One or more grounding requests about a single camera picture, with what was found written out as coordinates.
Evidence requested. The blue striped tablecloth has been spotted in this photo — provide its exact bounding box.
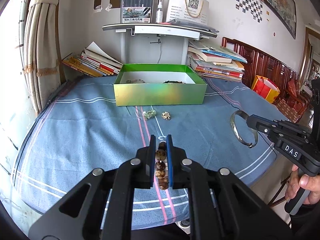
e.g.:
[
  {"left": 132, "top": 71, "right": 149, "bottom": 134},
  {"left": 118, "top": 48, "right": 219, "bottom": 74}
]
[{"left": 13, "top": 76, "right": 288, "bottom": 230}]

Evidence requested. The stack of books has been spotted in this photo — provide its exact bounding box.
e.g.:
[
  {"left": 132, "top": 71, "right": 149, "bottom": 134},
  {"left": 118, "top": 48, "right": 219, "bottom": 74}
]
[
  {"left": 187, "top": 41, "right": 247, "bottom": 82},
  {"left": 62, "top": 42, "right": 123, "bottom": 77}
]

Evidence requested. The brown wooden bead bracelet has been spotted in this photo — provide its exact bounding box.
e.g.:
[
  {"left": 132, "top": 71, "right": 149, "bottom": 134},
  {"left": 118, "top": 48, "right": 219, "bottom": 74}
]
[{"left": 154, "top": 141, "right": 170, "bottom": 191}]

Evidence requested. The framed wall picture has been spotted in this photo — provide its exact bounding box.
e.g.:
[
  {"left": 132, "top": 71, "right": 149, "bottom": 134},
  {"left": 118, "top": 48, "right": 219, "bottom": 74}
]
[{"left": 250, "top": 0, "right": 297, "bottom": 40}]

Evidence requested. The right stack of books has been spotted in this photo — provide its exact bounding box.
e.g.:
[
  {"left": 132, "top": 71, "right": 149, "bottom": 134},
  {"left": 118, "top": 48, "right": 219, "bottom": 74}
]
[{"left": 187, "top": 41, "right": 247, "bottom": 82}]

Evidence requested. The black wristwatch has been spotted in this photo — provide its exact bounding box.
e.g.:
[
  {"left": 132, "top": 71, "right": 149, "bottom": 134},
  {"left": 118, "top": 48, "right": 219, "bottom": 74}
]
[{"left": 163, "top": 80, "right": 185, "bottom": 84}]

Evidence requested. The beige curtain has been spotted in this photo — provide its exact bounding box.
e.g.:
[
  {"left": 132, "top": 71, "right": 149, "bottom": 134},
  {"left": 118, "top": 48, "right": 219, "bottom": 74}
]
[{"left": 19, "top": 0, "right": 65, "bottom": 115}]

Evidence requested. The green cardboard box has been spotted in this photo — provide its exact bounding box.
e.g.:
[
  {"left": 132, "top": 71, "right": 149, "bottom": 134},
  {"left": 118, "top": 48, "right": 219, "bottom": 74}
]
[{"left": 113, "top": 63, "right": 207, "bottom": 106}]

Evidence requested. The red yellow shopping bag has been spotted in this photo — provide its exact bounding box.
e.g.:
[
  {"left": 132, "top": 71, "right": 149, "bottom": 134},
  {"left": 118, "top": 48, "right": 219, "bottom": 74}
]
[{"left": 251, "top": 75, "right": 280, "bottom": 104}]

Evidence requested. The white paper gift bag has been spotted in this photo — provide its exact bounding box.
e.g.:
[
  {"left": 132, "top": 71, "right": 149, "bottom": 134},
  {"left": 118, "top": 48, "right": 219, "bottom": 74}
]
[{"left": 166, "top": 0, "right": 209, "bottom": 25}]

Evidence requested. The right forearm black sleeve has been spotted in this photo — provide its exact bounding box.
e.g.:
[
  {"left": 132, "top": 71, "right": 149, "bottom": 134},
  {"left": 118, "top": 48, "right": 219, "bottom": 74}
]
[{"left": 290, "top": 202, "right": 320, "bottom": 240}]

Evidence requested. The dark wooden bench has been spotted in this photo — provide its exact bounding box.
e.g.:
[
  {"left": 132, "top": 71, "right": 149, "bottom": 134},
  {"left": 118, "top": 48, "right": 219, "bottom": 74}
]
[{"left": 222, "top": 37, "right": 311, "bottom": 123}]

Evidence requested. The white desktop shelf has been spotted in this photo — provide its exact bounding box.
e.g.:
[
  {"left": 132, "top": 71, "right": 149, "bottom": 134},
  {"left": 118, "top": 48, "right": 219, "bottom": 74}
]
[{"left": 102, "top": 23, "right": 217, "bottom": 65}]

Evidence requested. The left stack of books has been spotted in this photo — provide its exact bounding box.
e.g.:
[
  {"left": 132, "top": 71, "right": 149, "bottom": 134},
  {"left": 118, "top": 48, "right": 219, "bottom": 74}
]
[{"left": 62, "top": 42, "right": 123, "bottom": 77}]

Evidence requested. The gold chain jewelry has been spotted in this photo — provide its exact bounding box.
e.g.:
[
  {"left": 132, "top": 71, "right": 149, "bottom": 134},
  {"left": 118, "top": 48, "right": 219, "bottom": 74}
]
[{"left": 161, "top": 111, "right": 171, "bottom": 120}]

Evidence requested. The white spray bottle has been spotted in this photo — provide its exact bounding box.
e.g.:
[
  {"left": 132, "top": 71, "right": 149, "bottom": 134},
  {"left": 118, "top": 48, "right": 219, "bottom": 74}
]
[{"left": 156, "top": 1, "right": 163, "bottom": 23}]

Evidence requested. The marker pen set box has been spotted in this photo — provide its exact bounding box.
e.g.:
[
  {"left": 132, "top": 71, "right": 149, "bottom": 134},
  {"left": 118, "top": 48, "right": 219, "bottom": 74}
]
[{"left": 120, "top": 0, "right": 155, "bottom": 23}]

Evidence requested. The red round lid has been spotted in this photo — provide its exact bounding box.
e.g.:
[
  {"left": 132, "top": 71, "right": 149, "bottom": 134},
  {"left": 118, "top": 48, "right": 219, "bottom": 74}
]
[{"left": 159, "top": 22, "right": 172, "bottom": 25}]

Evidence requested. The person right hand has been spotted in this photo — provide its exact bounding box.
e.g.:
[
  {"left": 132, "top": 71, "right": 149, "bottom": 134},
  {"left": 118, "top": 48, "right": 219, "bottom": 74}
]
[{"left": 285, "top": 165, "right": 320, "bottom": 205}]

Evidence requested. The silver bangle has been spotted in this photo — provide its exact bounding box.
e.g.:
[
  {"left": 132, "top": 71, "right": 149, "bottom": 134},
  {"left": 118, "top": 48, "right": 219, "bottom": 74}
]
[{"left": 229, "top": 110, "right": 258, "bottom": 148}]

